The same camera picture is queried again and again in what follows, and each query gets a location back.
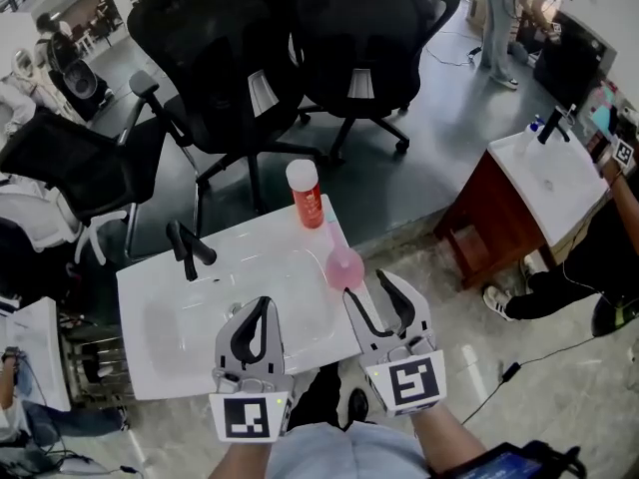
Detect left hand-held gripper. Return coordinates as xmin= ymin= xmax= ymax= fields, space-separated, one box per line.
xmin=208 ymin=296 xmax=297 ymax=443

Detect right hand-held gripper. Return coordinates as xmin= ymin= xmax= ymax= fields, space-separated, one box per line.
xmin=342 ymin=268 xmax=447 ymax=419

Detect person's right forearm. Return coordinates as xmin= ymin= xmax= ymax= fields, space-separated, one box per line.
xmin=410 ymin=406 xmax=488 ymax=476

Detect person's left forearm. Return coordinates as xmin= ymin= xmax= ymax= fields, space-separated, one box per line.
xmin=208 ymin=439 xmax=275 ymax=479

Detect red bottle with white cap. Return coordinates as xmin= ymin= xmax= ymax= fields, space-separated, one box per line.
xmin=285 ymin=159 xmax=326 ymax=230

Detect person's black shoe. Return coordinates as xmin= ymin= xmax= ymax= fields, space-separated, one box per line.
xmin=346 ymin=388 xmax=371 ymax=424

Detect person's black trousers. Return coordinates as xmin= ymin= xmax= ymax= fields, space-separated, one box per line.
xmin=287 ymin=364 xmax=343 ymax=431

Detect black faucet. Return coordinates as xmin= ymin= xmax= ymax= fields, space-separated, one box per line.
xmin=165 ymin=220 xmax=219 ymax=283
xmin=536 ymin=107 xmax=572 ymax=146

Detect person's light blue shirt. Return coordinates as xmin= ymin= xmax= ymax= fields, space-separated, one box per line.
xmin=268 ymin=420 xmax=431 ymax=479

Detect black chest-mounted tablet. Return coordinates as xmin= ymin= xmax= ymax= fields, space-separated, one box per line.
xmin=431 ymin=440 xmax=588 ymax=479

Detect white mesh chair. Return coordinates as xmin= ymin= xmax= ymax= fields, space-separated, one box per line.
xmin=0 ymin=187 xmax=132 ymax=268

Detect black mesh armchair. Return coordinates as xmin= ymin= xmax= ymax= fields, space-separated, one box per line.
xmin=0 ymin=70 xmax=201 ymax=263

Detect black office chair with headrest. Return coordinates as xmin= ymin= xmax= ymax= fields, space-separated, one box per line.
xmin=279 ymin=0 xmax=461 ymax=165
xmin=127 ymin=0 xmax=325 ymax=217

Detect black cabinet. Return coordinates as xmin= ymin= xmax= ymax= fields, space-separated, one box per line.
xmin=532 ymin=10 xmax=618 ymax=115

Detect cardboard box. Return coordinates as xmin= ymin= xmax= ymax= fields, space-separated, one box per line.
xmin=465 ymin=0 xmax=488 ymax=27

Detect round white vanity mirror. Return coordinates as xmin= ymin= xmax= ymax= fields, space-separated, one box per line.
xmin=12 ymin=47 xmax=37 ymax=81

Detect black power cable with adapter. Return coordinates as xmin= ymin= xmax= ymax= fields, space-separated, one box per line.
xmin=461 ymin=334 xmax=600 ymax=426

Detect metal wire rack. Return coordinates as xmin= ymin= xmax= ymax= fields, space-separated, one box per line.
xmin=58 ymin=334 xmax=134 ymax=408

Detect thin floor cable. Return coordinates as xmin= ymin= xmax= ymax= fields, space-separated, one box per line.
xmin=421 ymin=30 xmax=486 ymax=68

